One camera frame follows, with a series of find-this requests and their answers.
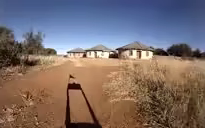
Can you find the dry grass field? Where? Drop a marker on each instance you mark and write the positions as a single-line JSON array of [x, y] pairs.
[[170, 90]]

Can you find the red dirt track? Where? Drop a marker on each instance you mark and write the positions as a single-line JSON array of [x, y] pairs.
[[56, 83]]

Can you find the large dark tree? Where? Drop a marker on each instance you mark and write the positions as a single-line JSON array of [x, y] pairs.
[[3, 48]]

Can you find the row of trees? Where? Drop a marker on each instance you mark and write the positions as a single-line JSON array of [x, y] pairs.
[[180, 50]]

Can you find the dark bush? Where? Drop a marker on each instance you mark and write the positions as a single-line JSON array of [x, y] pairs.
[[50, 51]]

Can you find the cream house with grey roof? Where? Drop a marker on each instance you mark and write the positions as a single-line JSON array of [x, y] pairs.
[[135, 51], [98, 52], [76, 52]]

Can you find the dry grass verge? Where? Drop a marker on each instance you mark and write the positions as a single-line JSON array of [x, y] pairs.
[[40, 61]]

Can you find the thin green tree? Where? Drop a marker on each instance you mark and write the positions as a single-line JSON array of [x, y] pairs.
[[33, 42]]

